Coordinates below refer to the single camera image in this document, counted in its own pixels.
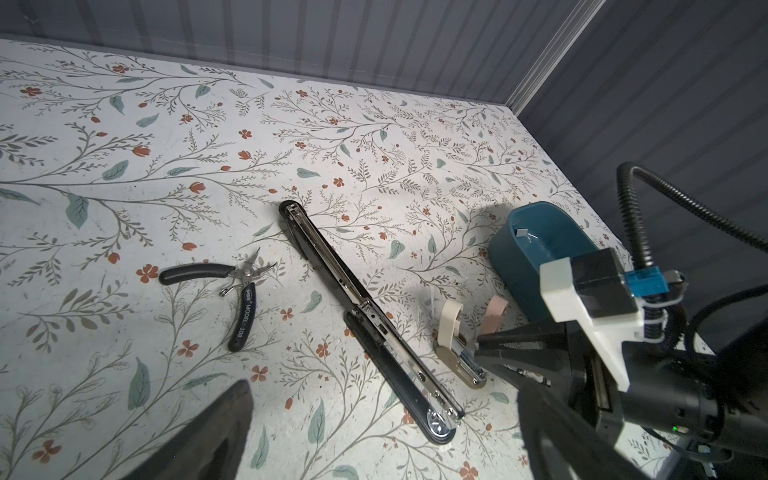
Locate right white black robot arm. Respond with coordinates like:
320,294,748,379
474,162,767,463

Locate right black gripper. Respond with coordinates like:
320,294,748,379
474,321,624,432

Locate pink small stapler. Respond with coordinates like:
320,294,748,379
479,295,509,335

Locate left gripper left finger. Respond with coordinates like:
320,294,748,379
126,380,253,479

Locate black pliers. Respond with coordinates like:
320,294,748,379
158,250,277,353

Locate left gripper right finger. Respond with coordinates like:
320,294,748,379
517,380,646,479

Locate teal plastic tray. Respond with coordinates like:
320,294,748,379
488,202,597,323

